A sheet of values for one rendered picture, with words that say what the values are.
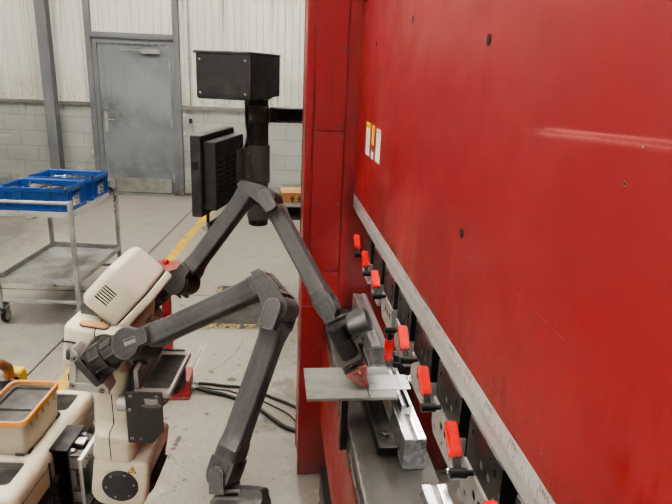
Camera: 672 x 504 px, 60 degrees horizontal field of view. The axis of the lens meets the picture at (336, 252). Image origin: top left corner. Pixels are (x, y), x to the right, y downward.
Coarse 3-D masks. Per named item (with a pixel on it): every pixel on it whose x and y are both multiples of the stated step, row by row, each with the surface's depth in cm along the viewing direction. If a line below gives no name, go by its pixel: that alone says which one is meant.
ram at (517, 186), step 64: (384, 0) 182; (448, 0) 116; (512, 0) 85; (576, 0) 67; (640, 0) 56; (384, 64) 181; (448, 64) 116; (512, 64) 85; (576, 64) 67; (640, 64) 56; (384, 128) 181; (448, 128) 115; (512, 128) 85; (576, 128) 67; (640, 128) 55; (384, 192) 180; (448, 192) 115; (512, 192) 85; (576, 192) 67; (640, 192) 55; (384, 256) 179; (448, 256) 115; (512, 256) 84; (576, 256) 67; (640, 256) 55; (448, 320) 115; (512, 320) 84; (576, 320) 67; (640, 320) 55; (512, 384) 84; (576, 384) 67; (640, 384) 55; (576, 448) 67; (640, 448) 55
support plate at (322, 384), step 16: (304, 368) 183; (320, 368) 184; (336, 368) 184; (368, 368) 185; (384, 368) 185; (320, 384) 174; (336, 384) 175; (352, 384) 175; (320, 400) 167; (336, 400) 168; (352, 400) 168; (368, 400) 169
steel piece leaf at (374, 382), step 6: (372, 378) 178; (378, 378) 179; (384, 378) 179; (390, 378) 179; (396, 378) 179; (372, 384) 175; (378, 384) 175; (384, 384) 175; (390, 384) 176; (396, 384) 176
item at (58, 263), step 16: (112, 192) 483; (80, 208) 422; (48, 224) 499; (32, 256) 475; (48, 256) 482; (64, 256) 484; (80, 256) 485; (96, 256) 487; (16, 272) 443; (32, 272) 445; (48, 272) 446; (64, 272) 448; (80, 272) 449; (0, 288) 425; (80, 288) 427; (0, 304) 428; (80, 304) 428
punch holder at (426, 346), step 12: (420, 324) 136; (420, 336) 135; (420, 348) 135; (432, 348) 125; (420, 360) 135; (432, 360) 126; (432, 372) 127; (432, 384) 128; (420, 396) 133; (432, 396) 128
